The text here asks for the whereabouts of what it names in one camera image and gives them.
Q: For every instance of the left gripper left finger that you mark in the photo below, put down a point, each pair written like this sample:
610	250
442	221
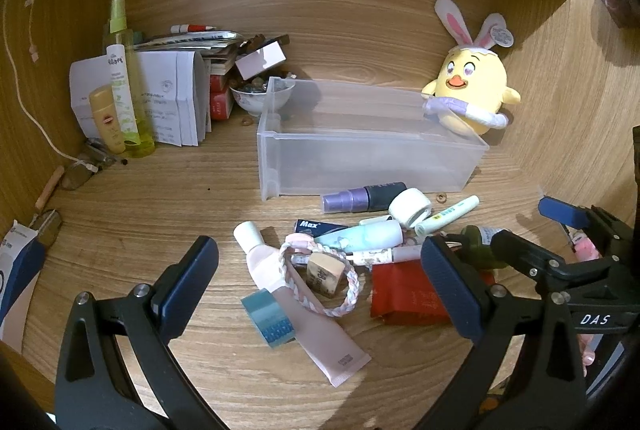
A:
93	388

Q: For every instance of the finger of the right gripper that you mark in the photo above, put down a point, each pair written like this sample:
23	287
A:
594	221
529	259

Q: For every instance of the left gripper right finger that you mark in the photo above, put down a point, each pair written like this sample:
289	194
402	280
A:
547	389

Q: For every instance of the white green lip balm tube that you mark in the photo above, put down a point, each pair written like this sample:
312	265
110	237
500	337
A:
438	221

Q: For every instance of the red foil packet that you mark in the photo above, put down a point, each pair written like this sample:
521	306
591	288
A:
402	295

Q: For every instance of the white tape roll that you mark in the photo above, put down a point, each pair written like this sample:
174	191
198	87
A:
410	207

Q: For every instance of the light blue bottle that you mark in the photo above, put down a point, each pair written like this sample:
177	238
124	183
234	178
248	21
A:
364	237

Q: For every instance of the purple black spray bottle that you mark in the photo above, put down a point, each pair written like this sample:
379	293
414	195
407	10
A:
362	199

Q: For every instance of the teal washi tape roll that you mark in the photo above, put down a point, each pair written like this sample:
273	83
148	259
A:
269	318

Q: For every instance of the pink cream tube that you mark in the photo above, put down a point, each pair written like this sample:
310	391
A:
316	329

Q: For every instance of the beige makeup sponge block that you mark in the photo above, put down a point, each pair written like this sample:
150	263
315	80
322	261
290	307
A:
323	273

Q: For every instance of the blue Max razor box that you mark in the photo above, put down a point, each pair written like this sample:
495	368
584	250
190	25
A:
316	228

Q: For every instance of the dark green dropper bottle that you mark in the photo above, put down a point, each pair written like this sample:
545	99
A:
474	247

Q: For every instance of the pink white cosmetic pen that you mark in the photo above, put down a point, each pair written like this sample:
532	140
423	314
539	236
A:
301	254

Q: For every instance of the person right hand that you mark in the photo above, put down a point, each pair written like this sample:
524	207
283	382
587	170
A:
584	250

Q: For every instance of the blue white box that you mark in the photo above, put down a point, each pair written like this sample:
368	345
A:
22	257

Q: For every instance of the yellow chick plush toy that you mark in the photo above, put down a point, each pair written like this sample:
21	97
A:
471	86

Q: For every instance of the clear plastic storage bin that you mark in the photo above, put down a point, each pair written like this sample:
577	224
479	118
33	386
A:
321	137

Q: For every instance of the beige sunscreen bottle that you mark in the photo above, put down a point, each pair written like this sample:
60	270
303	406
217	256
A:
105	117

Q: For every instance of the white folded paper stack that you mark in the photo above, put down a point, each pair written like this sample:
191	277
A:
175	92

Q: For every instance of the red box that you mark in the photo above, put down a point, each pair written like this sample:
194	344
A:
220	98

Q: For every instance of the white ceramic bowl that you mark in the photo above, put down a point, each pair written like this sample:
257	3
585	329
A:
257	97

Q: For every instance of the yellow green spray bottle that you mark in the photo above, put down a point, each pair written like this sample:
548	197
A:
126	83

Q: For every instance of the small white pink box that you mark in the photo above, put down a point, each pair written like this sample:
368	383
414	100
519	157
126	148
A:
268	56

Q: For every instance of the stack of books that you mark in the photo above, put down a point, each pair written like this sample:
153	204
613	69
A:
219	49

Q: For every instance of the red white marker pen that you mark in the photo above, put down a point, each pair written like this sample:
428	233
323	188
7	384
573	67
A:
190	29

